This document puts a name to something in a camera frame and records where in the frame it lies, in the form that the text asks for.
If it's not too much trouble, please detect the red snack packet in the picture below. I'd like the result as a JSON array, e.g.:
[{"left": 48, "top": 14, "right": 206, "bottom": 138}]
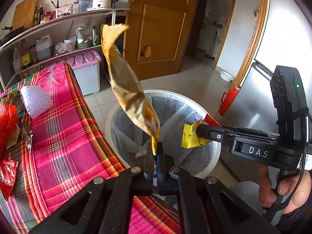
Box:
[{"left": 0, "top": 158, "right": 18, "bottom": 201}]

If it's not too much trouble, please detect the white round trash bin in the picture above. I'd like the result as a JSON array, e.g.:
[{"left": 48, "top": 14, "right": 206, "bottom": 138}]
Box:
[{"left": 104, "top": 90, "right": 221, "bottom": 179}]

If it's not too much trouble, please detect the yellow label oil bottle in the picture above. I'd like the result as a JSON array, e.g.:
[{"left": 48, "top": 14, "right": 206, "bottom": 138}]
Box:
[{"left": 21, "top": 39, "right": 32, "bottom": 69}]

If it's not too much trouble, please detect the black frying pan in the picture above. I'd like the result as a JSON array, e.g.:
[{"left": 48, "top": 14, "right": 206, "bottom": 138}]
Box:
[{"left": 0, "top": 26, "right": 24, "bottom": 46}]

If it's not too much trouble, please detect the red plastic bag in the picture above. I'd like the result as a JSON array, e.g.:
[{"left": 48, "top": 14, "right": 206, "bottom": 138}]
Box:
[{"left": 0, "top": 105, "right": 19, "bottom": 155}]

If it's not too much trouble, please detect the clear lidded container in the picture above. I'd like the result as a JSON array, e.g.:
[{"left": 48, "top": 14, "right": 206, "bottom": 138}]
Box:
[{"left": 74, "top": 0, "right": 93, "bottom": 13}]

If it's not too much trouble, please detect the silver refrigerator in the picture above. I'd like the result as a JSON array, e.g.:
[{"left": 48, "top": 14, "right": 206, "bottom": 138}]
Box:
[{"left": 219, "top": 0, "right": 312, "bottom": 176}]

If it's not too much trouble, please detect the white metal shelf rack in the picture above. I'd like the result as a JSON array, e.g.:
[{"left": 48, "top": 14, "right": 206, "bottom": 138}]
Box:
[{"left": 0, "top": 7, "right": 130, "bottom": 91}]

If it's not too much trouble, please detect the wooden cutting board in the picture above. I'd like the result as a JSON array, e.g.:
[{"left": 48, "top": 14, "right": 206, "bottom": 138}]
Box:
[{"left": 12, "top": 0, "right": 38, "bottom": 31}]

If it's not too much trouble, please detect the yellow snack wrapper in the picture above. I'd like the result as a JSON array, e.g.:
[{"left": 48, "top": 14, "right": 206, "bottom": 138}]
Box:
[{"left": 181, "top": 120, "right": 211, "bottom": 149}]

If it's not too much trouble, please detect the pink utensil holder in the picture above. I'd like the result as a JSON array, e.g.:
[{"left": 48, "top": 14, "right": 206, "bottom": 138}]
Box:
[{"left": 56, "top": 4, "right": 73, "bottom": 19}]

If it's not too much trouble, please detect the pink plaid tablecloth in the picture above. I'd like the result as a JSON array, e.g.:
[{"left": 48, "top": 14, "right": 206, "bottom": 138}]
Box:
[{"left": 0, "top": 62, "right": 183, "bottom": 234}]

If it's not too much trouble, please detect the wooden door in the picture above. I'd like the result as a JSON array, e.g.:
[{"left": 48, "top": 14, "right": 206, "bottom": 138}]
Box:
[{"left": 123, "top": 0, "right": 198, "bottom": 80}]

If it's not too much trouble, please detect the white foam fruit net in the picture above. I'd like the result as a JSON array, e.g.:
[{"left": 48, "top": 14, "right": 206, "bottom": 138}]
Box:
[{"left": 20, "top": 86, "right": 53, "bottom": 119}]

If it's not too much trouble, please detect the right hand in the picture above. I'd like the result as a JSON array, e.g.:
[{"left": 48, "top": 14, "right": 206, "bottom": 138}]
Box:
[{"left": 259, "top": 165, "right": 311, "bottom": 215}]

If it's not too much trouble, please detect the white jug dark liquid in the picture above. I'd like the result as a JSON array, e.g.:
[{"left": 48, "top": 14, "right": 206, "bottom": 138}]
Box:
[{"left": 35, "top": 35, "right": 53, "bottom": 61}]

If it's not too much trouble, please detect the pink lid storage box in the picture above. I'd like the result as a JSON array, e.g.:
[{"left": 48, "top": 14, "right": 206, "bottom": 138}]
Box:
[{"left": 49, "top": 50, "right": 102, "bottom": 96}]

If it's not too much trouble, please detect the brown paper bag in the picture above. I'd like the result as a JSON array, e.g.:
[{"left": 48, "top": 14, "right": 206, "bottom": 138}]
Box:
[{"left": 100, "top": 24, "right": 161, "bottom": 156}]

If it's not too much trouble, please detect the red thermos flask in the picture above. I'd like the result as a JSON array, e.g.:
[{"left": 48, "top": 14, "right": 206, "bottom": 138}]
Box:
[{"left": 218, "top": 86, "right": 240, "bottom": 117}]

